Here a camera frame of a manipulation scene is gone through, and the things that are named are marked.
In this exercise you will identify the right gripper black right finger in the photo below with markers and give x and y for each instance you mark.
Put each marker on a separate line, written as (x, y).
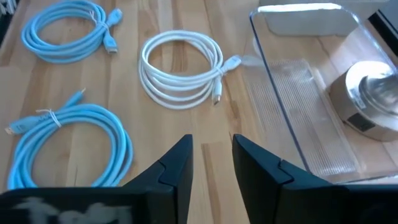
(267, 193)

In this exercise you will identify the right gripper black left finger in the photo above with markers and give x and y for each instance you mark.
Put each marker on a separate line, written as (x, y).
(174, 186)

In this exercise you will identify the clear plastic bin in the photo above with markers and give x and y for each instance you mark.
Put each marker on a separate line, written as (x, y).
(295, 109)

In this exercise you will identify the silver table lamp white shade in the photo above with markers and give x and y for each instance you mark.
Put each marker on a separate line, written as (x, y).
(357, 99)

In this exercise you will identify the clear plastic piece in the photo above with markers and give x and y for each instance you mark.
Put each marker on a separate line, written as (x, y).
(6, 6)

